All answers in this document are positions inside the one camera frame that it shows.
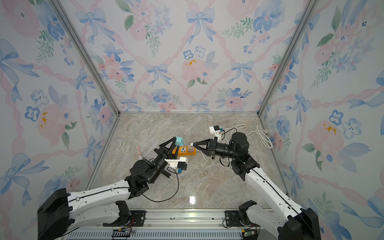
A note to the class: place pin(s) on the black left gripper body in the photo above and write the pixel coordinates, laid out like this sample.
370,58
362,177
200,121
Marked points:
158,165

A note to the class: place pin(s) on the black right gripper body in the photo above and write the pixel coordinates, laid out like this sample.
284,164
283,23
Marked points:
219,149

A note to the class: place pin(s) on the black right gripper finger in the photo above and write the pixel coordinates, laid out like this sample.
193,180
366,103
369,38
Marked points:
206,152
203,143

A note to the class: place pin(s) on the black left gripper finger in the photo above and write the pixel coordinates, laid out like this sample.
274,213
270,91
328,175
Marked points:
168,155
169,145

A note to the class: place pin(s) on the teal charger adapter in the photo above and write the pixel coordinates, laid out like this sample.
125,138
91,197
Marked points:
179,142

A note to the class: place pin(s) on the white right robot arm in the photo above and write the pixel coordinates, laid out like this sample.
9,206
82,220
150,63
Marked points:
270,192

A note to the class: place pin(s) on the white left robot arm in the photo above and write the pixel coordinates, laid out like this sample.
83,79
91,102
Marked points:
63,211

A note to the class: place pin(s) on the orange power strip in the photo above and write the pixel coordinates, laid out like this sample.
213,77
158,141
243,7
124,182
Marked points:
183,151

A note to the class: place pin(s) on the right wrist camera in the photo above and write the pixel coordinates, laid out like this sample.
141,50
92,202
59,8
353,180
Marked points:
216,131

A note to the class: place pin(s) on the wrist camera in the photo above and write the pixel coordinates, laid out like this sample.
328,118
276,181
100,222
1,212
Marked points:
178,165
216,131

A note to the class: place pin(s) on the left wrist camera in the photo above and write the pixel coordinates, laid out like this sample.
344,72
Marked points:
178,165

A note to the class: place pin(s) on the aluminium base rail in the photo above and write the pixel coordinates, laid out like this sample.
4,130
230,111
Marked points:
198,225

